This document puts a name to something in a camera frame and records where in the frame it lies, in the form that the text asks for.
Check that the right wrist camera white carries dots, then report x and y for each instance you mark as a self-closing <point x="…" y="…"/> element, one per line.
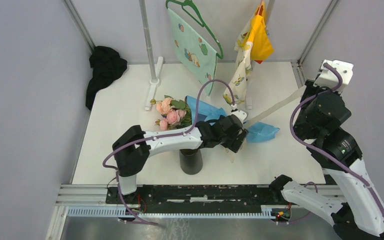
<point x="335" y="75"/>

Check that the green hanger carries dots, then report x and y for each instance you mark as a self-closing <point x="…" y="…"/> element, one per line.
<point x="198" y="19"/>

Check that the pink flower bouquet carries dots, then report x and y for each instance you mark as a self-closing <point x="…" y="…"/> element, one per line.
<point x="175" y="114"/>

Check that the white cable duct strip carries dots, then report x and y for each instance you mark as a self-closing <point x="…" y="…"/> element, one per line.
<point x="121" y="212"/>

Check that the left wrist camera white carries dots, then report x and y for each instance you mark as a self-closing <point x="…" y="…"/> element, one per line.
<point x="240" y="114"/>

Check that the black cloth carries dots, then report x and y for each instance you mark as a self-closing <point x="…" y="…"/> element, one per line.
<point x="107" y="66"/>

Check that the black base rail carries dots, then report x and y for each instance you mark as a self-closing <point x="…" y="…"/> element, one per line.
<point x="204" y="199"/>

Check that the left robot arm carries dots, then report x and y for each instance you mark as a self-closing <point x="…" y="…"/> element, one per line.
<point x="135" y="146"/>

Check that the light blue wrapping paper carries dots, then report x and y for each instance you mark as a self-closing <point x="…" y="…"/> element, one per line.
<point x="203" y="112"/>

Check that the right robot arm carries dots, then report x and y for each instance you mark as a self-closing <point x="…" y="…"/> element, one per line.
<point x="361" y="215"/>

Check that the cream ribbon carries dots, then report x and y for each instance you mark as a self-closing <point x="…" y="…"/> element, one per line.
<point x="271" y="107"/>

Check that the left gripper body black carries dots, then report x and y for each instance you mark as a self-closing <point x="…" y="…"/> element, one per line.
<point x="232" y="143"/>

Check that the mint green patterned towel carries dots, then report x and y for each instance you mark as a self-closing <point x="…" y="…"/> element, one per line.
<point x="197" y="55"/>

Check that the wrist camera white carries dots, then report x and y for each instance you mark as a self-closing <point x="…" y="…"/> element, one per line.
<point x="240" y="114"/>
<point x="335" y="75"/>

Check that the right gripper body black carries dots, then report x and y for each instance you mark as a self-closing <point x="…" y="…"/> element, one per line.
<point x="310" y="89"/>

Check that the yellow cream patterned garment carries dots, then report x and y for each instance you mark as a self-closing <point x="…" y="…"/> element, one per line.
<point x="253" y="46"/>

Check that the black vase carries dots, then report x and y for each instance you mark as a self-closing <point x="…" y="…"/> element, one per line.
<point x="191" y="161"/>

